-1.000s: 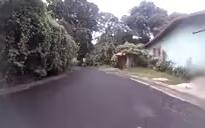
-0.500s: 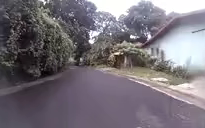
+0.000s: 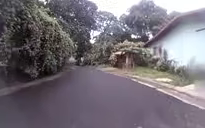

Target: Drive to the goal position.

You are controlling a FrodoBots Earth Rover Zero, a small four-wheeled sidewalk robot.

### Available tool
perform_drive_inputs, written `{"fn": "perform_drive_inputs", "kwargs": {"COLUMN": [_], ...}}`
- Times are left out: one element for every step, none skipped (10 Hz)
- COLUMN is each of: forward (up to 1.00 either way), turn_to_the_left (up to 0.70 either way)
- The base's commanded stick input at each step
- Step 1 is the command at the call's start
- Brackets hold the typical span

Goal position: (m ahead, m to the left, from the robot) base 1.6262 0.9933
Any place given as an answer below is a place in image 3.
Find pale concrete kerb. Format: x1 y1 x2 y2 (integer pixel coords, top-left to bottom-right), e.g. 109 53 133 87
97 67 205 113

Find bushes beside building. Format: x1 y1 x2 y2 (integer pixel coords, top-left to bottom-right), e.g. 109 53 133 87
146 49 195 84

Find pale blue building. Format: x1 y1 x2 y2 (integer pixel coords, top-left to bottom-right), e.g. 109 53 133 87
143 5 205 72

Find tall leafy hedge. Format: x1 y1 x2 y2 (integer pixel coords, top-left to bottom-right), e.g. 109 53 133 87
0 0 76 90

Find grass verge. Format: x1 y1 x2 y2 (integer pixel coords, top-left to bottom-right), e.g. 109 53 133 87
101 65 184 87

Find grey asphalt road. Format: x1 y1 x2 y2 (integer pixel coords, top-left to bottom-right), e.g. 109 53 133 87
0 65 205 128

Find row of tall trees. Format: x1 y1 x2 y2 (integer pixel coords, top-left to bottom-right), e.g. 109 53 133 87
44 0 171 66

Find small wooden shelter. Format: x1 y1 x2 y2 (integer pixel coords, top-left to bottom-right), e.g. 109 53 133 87
113 49 136 70

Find grey kerb strip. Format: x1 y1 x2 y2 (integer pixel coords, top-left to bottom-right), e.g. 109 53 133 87
0 65 73 100

